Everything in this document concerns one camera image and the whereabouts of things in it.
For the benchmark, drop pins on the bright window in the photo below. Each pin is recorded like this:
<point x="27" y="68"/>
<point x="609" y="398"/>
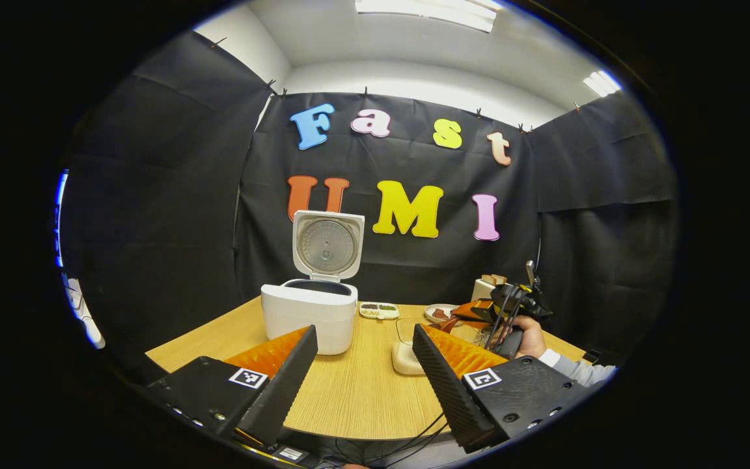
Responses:
<point x="82" y="312"/>

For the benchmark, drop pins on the black backdrop cloth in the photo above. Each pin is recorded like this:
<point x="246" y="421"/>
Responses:
<point x="166" y="195"/>

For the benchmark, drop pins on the white toaster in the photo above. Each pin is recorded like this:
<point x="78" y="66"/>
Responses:
<point x="481" y="291"/>

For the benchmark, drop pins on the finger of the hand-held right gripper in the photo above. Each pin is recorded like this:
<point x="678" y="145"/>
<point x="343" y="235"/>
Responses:
<point x="476" y="312"/>

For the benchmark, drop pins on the brown wooden spoon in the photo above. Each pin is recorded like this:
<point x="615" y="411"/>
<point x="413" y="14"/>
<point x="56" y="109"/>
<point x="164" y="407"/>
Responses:
<point x="448" y="320"/>

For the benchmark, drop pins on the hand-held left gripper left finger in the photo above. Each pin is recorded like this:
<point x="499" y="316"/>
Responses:
<point x="284" y="384"/>

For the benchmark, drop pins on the clear container of rice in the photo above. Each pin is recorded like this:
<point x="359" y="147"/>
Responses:
<point x="406" y="361"/>

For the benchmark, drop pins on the white round plate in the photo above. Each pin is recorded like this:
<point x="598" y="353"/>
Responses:
<point x="433" y="319"/>

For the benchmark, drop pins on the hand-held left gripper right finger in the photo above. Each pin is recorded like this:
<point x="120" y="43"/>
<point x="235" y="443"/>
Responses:
<point x="446" y="391"/>

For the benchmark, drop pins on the brown meat piece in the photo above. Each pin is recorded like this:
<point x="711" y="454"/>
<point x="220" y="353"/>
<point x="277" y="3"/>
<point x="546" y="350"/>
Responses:
<point x="441" y="314"/>

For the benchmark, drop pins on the long ceiling light panel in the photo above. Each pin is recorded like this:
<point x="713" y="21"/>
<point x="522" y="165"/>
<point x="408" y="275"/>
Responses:
<point x="427" y="12"/>

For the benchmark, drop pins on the white divided condiment dish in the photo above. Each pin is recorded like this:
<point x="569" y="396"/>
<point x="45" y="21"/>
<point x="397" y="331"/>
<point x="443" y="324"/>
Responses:
<point x="379" y="311"/>

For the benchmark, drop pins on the small ceiling light panel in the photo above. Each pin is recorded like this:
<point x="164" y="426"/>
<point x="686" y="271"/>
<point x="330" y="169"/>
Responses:
<point x="601" y="83"/>

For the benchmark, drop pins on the white rice cooker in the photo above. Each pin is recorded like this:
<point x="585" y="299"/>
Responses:
<point x="310" y="319"/>

